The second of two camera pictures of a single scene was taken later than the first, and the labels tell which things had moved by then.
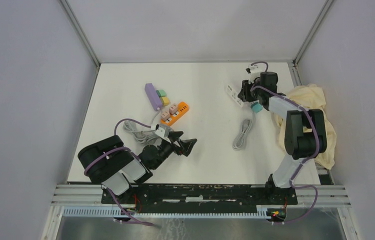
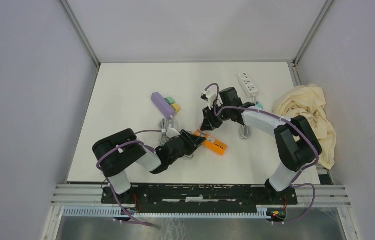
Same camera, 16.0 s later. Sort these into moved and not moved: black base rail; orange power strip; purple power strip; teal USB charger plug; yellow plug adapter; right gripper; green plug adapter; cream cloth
Moved: orange power strip; right gripper; yellow plug adapter; purple power strip; green plug adapter
Not moved: teal USB charger plug; cream cloth; black base rail
